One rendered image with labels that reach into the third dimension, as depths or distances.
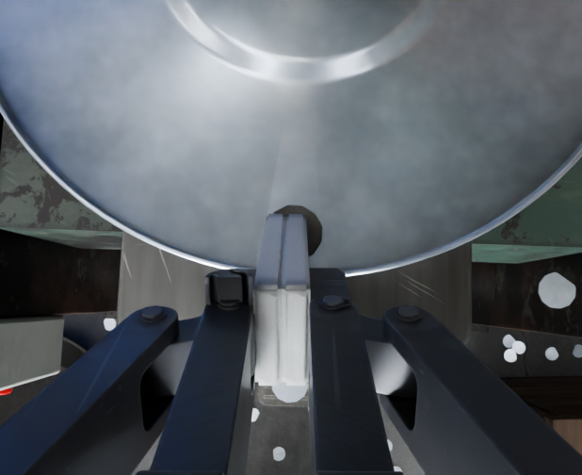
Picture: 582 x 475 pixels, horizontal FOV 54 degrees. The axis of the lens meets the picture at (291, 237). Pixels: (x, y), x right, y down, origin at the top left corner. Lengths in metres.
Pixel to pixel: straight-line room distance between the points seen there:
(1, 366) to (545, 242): 0.37
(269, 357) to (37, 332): 0.36
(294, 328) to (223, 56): 0.13
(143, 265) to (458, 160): 0.13
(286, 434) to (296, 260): 0.87
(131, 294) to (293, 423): 0.81
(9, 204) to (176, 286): 0.20
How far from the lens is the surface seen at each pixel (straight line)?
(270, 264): 0.16
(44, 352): 0.51
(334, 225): 0.23
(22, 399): 1.12
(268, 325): 0.15
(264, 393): 0.86
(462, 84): 0.25
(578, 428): 0.74
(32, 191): 0.41
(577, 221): 0.41
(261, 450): 1.04
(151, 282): 0.23
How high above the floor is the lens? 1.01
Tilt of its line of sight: 84 degrees down
